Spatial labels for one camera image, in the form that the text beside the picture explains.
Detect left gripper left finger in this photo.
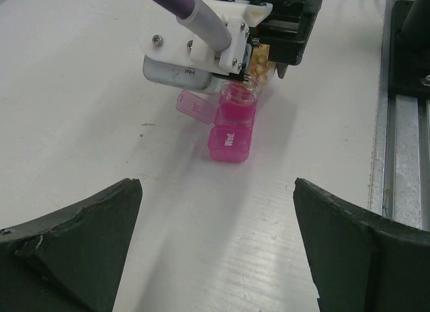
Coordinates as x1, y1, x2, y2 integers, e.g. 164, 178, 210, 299
1, 179, 142, 311

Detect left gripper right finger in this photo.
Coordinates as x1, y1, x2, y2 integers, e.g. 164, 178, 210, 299
293, 178, 429, 311

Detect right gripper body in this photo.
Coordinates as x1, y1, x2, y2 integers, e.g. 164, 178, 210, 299
251, 0, 323, 66

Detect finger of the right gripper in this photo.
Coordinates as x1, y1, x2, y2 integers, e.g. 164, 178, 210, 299
276, 63, 288, 79

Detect clear bottle yellow pills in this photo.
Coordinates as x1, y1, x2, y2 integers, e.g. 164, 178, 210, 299
219, 44, 274, 106

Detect pink weekly pill organizer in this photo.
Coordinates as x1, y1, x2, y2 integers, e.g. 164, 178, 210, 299
175, 90, 257, 163

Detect aluminium mounting rail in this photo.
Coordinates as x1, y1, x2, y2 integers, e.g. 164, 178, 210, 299
368, 0, 429, 231

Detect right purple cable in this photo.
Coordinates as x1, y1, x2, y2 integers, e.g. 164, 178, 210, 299
137, 0, 234, 53

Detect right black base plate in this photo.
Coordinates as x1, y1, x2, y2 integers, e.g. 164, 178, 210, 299
388, 0, 429, 100

